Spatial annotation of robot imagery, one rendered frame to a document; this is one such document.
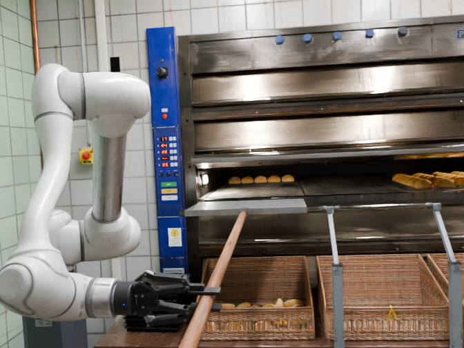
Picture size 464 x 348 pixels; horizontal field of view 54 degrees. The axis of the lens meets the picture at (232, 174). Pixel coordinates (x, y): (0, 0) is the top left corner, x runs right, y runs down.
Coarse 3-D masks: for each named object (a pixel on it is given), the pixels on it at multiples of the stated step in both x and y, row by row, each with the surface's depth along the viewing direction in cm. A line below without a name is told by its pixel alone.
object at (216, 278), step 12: (240, 216) 183; (240, 228) 167; (228, 240) 147; (228, 252) 134; (216, 264) 123; (216, 276) 112; (204, 300) 97; (204, 312) 92; (192, 324) 86; (204, 324) 89; (192, 336) 81
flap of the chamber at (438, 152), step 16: (192, 160) 241; (208, 160) 240; (224, 160) 239; (240, 160) 238; (256, 160) 237; (272, 160) 238; (288, 160) 239; (304, 160) 241; (320, 160) 243; (336, 160) 244; (352, 160) 246; (368, 160) 248
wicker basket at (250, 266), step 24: (240, 264) 253; (264, 264) 251; (288, 264) 250; (240, 288) 250; (264, 288) 249; (216, 312) 209; (240, 312) 208; (264, 312) 207; (288, 312) 206; (312, 312) 205; (216, 336) 210; (240, 336) 209; (264, 336) 208; (288, 336) 207; (312, 336) 206
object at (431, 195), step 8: (392, 192) 251; (400, 192) 249; (408, 192) 247; (416, 192) 245; (424, 192) 244; (432, 192) 243; (440, 192) 243; (448, 192) 242; (456, 192) 242; (200, 200) 257; (208, 200) 256; (216, 200) 256; (224, 200) 255; (232, 200) 255; (240, 200) 254; (304, 200) 251; (312, 200) 250; (320, 200) 250; (328, 200) 249; (336, 200) 249; (344, 200) 248; (352, 200) 248; (360, 200) 248; (368, 200) 247; (376, 200) 247; (384, 200) 246; (392, 200) 246
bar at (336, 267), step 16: (320, 208) 213; (336, 208) 212; (352, 208) 211; (368, 208) 211; (384, 208) 210; (400, 208) 209; (416, 208) 208; (432, 208) 208; (448, 240) 196; (336, 256) 196; (448, 256) 192; (336, 272) 192; (448, 272) 190; (336, 288) 192; (448, 288) 191; (336, 304) 192; (336, 320) 193; (336, 336) 193
